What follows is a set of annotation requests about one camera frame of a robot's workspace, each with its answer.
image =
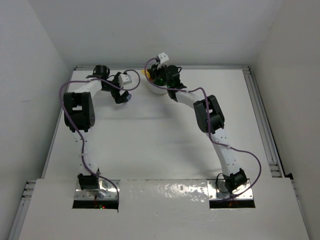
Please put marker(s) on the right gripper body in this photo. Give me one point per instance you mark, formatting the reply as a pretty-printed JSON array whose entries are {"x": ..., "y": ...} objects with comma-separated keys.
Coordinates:
[{"x": 155, "y": 75}]

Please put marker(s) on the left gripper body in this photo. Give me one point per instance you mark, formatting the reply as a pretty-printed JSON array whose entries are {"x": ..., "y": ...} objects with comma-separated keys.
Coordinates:
[{"x": 119, "y": 92}]

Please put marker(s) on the white divided round container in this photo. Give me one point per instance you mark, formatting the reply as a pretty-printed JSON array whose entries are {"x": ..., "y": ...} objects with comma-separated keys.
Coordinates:
[{"x": 154, "y": 89}]

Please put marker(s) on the long yellow lego plate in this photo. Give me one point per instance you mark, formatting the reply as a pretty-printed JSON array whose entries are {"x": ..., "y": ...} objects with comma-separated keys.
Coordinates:
[{"x": 146, "y": 73}]

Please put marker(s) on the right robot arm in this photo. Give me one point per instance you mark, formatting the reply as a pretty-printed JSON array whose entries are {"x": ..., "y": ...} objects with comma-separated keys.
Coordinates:
[{"x": 209, "y": 118}]

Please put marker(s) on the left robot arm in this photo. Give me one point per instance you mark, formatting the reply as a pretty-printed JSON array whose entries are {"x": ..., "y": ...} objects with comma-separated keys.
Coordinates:
[{"x": 80, "y": 118}]

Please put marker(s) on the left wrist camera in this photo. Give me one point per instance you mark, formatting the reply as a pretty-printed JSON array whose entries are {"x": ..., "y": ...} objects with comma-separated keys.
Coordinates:
[{"x": 124, "y": 79}]

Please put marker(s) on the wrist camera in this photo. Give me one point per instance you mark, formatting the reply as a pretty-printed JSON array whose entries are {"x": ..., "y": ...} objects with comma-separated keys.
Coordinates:
[
  {"x": 162, "y": 59},
  {"x": 124, "y": 79}
]

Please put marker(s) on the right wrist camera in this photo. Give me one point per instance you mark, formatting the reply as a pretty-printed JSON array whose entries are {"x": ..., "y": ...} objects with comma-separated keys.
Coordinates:
[{"x": 162, "y": 59}]

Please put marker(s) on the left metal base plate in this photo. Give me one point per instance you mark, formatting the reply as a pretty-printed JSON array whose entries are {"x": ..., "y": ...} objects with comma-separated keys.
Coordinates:
[{"x": 105, "y": 192}]

